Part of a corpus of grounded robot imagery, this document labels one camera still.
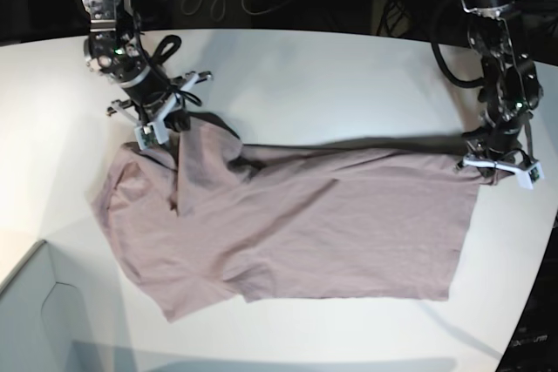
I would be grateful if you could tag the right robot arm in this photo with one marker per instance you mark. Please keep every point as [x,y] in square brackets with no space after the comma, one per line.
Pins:
[114,48]

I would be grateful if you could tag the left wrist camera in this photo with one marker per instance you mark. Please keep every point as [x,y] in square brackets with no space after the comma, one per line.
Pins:
[529,175]

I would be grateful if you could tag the mauve pink t-shirt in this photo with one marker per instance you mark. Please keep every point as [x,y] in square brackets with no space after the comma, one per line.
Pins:
[210,218]

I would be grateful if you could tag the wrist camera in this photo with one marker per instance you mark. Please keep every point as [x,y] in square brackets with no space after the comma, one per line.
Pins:
[154,133]
[529,175]

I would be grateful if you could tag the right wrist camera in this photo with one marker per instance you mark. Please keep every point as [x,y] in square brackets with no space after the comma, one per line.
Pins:
[154,133]

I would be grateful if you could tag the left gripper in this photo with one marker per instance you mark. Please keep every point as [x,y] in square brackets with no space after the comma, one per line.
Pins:
[491,149]

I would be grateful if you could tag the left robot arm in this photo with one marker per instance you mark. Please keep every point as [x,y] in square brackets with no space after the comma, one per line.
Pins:
[509,89]

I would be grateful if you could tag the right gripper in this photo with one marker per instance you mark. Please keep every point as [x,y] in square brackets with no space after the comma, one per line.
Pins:
[168,107]

